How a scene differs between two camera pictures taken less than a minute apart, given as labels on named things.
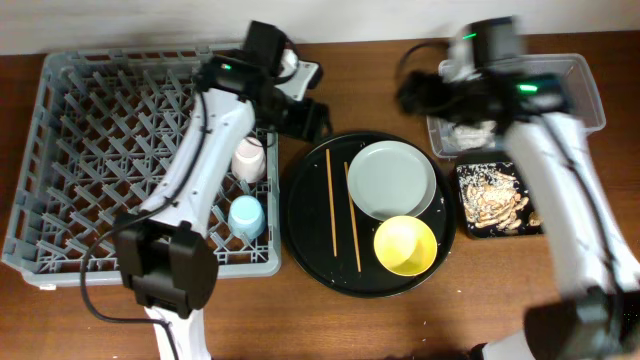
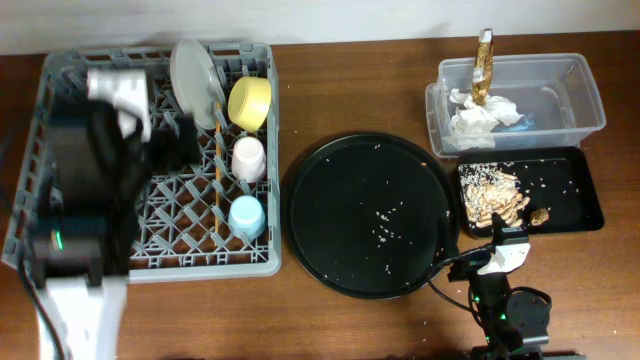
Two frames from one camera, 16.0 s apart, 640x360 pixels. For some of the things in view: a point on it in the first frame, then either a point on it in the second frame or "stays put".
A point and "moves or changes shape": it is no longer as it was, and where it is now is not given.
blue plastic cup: (246, 217) stays put
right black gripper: (432, 86) → (468, 267)
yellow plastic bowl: (405, 246) moves or changes shape
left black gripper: (304, 122) → (175, 150)
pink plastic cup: (248, 160) stays put
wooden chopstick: (332, 201) moves or changes shape
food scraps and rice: (494, 199) stays put
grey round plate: (391, 178) → (197, 81)
